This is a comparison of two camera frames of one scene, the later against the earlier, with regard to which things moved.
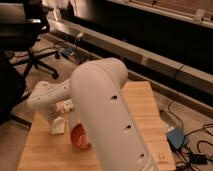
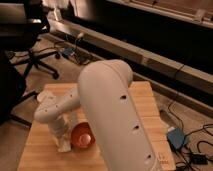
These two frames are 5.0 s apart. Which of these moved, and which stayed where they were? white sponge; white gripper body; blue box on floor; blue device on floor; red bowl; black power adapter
Moved: white gripper body; white sponge
Stayed: blue box on floor; black power adapter; red bowl; blue device on floor
